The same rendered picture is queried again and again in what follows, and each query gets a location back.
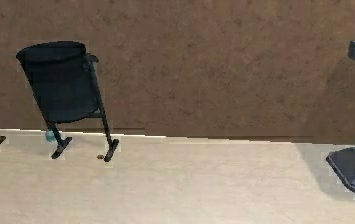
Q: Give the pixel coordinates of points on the small brown crumb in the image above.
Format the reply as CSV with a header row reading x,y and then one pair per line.
x,y
100,156

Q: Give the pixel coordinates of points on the black bin on stand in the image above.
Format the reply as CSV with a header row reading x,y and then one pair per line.
x,y
63,90

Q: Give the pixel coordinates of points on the small light blue object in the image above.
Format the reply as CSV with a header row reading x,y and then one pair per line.
x,y
50,136

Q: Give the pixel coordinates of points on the dark grey pedestal furniture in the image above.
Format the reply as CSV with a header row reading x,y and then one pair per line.
x,y
351,165

